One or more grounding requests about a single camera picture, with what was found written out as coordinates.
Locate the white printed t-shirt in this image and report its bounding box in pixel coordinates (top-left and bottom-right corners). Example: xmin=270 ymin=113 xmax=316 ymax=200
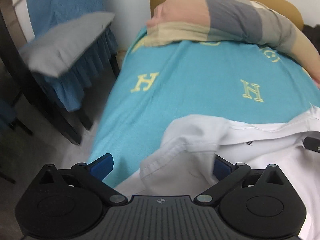
xmin=117 ymin=106 xmax=319 ymax=239

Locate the teal bed sheet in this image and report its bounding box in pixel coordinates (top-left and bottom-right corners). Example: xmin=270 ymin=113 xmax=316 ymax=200
xmin=89 ymin=29 xmax=319 ymax=187

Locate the grey seat cushion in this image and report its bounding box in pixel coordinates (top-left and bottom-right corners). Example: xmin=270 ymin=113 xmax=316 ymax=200
xmin=19 ymin=11 xmax=115 ymax=78

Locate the striped pillow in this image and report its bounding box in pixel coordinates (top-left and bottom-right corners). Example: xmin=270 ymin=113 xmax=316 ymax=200
xmin=145 ymin=0 xmax=319 ymax=81

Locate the blue covered chair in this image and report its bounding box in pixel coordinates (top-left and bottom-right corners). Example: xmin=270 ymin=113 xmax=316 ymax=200
xmin=20 ymin=0 xmax=120 ymax=129

